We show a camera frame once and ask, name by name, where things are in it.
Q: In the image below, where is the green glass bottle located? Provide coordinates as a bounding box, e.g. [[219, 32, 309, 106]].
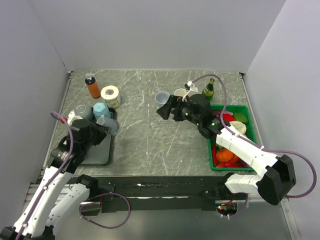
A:
[[202, 78, 215, 102]]

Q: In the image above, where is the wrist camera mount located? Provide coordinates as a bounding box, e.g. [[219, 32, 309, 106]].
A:
[[182, 81, 199, 101], [59, 110, 82, 126]]

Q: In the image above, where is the dark slate blue mug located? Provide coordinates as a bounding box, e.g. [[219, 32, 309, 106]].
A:
[[96, 116, 119, 136]]

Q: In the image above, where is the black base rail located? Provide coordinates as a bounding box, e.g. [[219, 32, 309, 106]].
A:
[[90, 176, 246, 213]]

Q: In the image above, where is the red plush chili pepper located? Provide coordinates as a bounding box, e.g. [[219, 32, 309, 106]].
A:
[[211, 144, 218, 166]]

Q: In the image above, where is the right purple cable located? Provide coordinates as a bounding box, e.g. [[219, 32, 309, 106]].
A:
[[192, 74, 318, 200]]

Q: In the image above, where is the orange plush pumpkin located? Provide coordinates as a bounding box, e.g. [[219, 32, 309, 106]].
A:
[[216, 148, 240, 163]]

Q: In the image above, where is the green plush cabbage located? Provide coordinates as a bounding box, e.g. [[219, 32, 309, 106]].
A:
[[229, 120, 247, 136]]

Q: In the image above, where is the black serving tray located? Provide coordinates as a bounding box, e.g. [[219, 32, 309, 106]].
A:
[[80, 107, 117, 167]]

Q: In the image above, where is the light blue mug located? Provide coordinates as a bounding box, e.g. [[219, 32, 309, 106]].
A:
[[93, 102, 112, 120]]

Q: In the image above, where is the grey mug with cream inside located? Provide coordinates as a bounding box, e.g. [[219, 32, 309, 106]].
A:
[[174, 88, 188, 102]]

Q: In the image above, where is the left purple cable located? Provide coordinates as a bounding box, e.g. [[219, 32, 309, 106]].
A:
[[14, 111, 75, 240]]

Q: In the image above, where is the dark green plush avocado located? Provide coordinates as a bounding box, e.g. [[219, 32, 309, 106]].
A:
[[233, 112, 248, 125]]

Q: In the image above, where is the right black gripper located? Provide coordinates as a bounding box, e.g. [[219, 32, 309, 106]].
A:
[[156, 94, 202, 126]]

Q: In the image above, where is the orange soap dispenser bottle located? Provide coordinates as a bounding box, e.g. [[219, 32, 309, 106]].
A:
[[85, 73, 101, 99]]

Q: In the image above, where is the red plush vegetable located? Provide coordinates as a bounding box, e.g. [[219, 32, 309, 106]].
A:
[[222, 113, 236, 123]]

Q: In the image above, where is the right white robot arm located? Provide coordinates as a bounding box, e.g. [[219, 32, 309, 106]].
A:
[[156, 94, 296, 206]]

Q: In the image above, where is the green plastic basket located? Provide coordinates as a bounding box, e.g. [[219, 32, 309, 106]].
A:
[[207, 105, 257, 172]]

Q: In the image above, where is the purple cable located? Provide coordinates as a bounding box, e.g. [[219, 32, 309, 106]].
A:
[[192, 74, 318, 200], [14, 111, 75, 240]]

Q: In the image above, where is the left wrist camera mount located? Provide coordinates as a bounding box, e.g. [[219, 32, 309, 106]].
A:
[[59, 110, 82, 126]]

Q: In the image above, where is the small blue-grey mug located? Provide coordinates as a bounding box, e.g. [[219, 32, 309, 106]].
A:
[[155, 91, 170, 106]]

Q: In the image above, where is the pale grey-blue mug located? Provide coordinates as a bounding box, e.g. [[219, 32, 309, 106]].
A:
[[75, 104, 94, 120]]

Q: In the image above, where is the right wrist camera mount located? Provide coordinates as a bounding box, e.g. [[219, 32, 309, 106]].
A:
[[182, 81, 199, 101]]

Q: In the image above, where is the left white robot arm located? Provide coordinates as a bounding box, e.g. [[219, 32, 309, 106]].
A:
[[0, 119, 110, 240]]

